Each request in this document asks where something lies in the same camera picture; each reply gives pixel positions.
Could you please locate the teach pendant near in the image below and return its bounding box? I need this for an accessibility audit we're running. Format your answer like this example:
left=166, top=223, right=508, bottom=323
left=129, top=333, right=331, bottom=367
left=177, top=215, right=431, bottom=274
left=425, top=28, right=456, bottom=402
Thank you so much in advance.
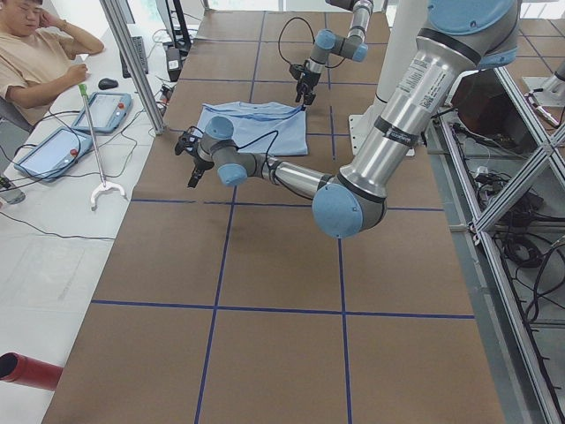
left=14, top=127, right=93, bottom=181

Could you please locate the black keyboard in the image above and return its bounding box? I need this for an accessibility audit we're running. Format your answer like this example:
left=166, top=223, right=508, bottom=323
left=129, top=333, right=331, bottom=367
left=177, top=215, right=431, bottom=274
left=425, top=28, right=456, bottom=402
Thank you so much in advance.
left=119, top=35, right=149, bottom=79

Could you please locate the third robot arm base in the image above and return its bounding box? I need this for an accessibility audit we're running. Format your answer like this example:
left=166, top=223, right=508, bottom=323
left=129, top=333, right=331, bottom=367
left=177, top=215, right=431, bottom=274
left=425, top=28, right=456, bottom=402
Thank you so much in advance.
left=522, top=62, right=564, bottom=107

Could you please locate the black power adapter labelled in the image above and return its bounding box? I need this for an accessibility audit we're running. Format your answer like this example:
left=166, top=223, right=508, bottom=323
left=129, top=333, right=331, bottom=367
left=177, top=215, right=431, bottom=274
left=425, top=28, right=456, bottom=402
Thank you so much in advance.
left=165, top=46, right=183, bottom=82

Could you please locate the aluminium frame rail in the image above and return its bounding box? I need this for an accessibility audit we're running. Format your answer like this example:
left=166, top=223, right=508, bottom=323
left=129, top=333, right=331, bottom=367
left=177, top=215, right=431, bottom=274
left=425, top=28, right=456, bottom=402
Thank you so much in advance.
left=434, top=65, right=565, bottom=424

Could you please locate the teach pendant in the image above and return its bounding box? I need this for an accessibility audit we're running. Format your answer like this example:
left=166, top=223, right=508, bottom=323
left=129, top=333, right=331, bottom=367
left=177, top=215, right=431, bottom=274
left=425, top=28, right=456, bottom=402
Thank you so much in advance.
left=88, top=92, right=132, bottom=134
left=14, top=127, right=93, bottom=181

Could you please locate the white reacher grabber tool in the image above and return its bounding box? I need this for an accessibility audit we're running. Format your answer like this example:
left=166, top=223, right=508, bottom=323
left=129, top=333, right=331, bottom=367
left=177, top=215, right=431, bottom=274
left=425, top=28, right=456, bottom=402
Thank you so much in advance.
left=79, top=83, right=127, bottom=211

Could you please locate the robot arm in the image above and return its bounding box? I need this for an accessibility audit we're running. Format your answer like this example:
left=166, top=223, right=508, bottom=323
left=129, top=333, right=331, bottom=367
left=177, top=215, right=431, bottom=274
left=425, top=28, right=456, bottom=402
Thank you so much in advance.
left=175, top=1, right=521, bottom=239
left=289, top=0, right=373, bottom=107

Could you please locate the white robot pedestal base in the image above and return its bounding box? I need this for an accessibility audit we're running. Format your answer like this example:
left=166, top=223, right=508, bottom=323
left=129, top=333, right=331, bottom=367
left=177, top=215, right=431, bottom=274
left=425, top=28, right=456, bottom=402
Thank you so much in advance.
left=349, top=0, right=427, bottom=155

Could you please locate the black computer mouse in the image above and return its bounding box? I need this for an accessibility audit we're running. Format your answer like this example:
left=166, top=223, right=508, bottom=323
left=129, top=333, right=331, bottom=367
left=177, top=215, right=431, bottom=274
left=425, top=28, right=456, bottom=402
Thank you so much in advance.
left=98, top=78, right=119, bottom=90

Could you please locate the red cylinder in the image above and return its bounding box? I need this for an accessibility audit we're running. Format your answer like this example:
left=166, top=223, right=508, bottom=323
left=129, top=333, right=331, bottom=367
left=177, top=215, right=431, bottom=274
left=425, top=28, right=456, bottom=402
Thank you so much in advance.
left=1, top=352, right=64, bottom=391

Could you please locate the aluminium frame post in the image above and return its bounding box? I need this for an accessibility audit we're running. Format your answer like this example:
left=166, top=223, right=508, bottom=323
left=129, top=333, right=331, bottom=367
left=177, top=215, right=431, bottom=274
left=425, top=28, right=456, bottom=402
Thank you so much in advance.
left=100, top=0, right=165, bottom=135

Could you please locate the teach pendant far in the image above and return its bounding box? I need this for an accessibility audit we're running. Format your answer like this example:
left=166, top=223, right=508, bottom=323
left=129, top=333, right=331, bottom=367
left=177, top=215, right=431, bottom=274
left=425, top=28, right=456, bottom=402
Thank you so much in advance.
left=88, top=92, right=132, bottom=134

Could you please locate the light blue t-shirt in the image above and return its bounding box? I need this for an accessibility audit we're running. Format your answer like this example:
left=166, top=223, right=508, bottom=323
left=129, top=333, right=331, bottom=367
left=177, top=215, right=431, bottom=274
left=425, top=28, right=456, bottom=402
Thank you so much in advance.
left=197, top=102, right=308, bottom=156

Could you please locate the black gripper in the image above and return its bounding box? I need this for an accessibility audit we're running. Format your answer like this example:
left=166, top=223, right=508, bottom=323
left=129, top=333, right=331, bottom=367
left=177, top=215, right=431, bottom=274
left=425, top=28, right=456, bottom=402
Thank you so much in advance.
left=187, top=155, right=215, bottom=188
left=297, top=69, right=320, bottom=107

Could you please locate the seated person beige shirt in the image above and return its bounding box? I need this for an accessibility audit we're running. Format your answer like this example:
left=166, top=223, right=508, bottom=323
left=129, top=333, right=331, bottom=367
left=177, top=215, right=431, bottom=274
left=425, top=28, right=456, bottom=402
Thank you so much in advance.
left=1, top=1, right=104, bottom=125

